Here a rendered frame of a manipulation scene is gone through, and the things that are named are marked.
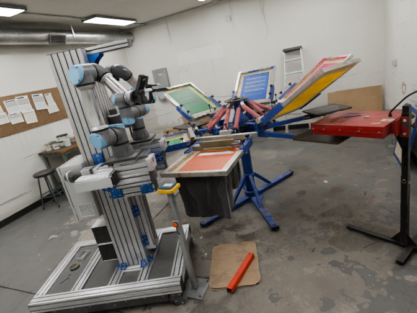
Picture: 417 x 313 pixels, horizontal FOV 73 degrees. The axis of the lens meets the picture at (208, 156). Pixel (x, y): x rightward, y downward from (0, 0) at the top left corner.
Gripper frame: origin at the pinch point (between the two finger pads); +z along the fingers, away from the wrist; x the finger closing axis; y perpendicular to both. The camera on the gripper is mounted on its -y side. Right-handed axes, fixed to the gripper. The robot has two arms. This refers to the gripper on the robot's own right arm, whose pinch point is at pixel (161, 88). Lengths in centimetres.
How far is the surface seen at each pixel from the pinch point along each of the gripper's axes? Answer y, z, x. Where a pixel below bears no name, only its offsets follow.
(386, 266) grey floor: 154, 109, -108
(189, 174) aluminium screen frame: 64, -25, -52
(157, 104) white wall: -1, -388, -487
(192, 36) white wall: -144, -250, -481
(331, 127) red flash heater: 43, 72, -119
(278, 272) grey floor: 158, 30, -81
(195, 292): 163, -29, -42
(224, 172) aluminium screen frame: 63, 4, -54
